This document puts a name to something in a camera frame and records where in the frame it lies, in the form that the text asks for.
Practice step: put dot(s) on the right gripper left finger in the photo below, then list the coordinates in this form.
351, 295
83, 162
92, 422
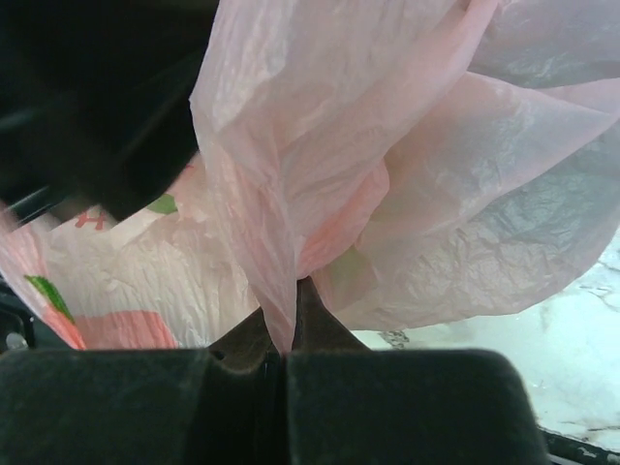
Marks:
200, 406

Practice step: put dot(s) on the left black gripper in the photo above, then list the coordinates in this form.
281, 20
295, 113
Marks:
94, 102

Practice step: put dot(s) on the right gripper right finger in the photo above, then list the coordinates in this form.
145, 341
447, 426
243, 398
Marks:
401, 407

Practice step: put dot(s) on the pink plastic bag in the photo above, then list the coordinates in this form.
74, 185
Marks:
421, 162

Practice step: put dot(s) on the black metal base rail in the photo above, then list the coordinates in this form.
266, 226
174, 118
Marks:
564, 450

